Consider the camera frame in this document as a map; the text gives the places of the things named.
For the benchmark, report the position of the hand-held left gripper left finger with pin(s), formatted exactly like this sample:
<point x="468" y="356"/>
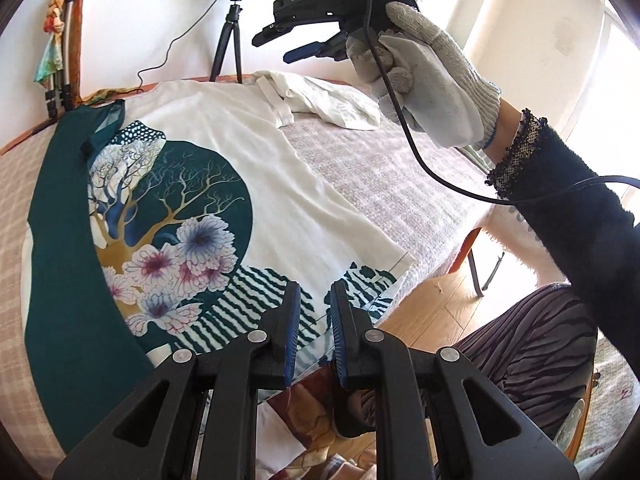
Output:
<point x="291" y="340"/>

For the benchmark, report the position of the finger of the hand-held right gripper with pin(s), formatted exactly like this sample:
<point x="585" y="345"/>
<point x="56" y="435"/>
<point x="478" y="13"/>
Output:
<point x="305" y="52"/>
<point x="280" y="30"/>

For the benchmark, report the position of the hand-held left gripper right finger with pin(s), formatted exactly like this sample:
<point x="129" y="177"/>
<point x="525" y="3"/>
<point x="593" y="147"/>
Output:
<point x="336" y="340"/>

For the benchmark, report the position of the green white floral t-shirt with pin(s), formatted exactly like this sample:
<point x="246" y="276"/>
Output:
<point x="225" y="125"/>

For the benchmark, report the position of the person's right forearm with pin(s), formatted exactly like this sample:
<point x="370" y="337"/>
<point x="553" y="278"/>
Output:
<point x="575" y="210"/>

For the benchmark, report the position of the person's right hand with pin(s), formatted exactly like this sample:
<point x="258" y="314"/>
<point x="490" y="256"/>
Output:
<point x="435" y="90"/>

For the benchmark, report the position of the white garment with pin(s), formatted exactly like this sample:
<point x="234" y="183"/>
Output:
<point x="325" y="95"/>

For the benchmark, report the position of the floral printed cloth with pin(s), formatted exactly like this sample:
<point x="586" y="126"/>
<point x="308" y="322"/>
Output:
<point x="310" y="410"/>

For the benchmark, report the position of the metal folding leg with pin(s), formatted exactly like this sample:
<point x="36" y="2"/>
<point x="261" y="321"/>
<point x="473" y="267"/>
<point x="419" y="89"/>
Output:
<point x="476" y="275"/>

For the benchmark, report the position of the person's striped skirt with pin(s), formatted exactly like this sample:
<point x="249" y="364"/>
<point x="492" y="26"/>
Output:
<point x="525" y="340"/>

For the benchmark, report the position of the white fluffy cloth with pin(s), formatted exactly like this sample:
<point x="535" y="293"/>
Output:
<point x="520" y="255"/>

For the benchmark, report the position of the orange patterned cloth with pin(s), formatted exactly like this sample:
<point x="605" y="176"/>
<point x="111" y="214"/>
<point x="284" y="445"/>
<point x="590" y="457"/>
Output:
<point x="76" y="50"/>

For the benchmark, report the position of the silver folded tripod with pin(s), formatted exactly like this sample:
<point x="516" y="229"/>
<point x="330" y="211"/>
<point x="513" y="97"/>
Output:
<point x="62" y="85"/>

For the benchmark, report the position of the colourful knotted scarf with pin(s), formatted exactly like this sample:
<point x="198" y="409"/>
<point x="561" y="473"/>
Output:
<point x="52" y="25"/>

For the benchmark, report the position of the white patterned cushion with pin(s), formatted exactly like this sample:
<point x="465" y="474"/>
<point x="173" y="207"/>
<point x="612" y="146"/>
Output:
<point x="612" y="400"/>

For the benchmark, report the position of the bright window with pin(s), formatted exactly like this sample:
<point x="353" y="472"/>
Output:
<point x="625" y="85"/>

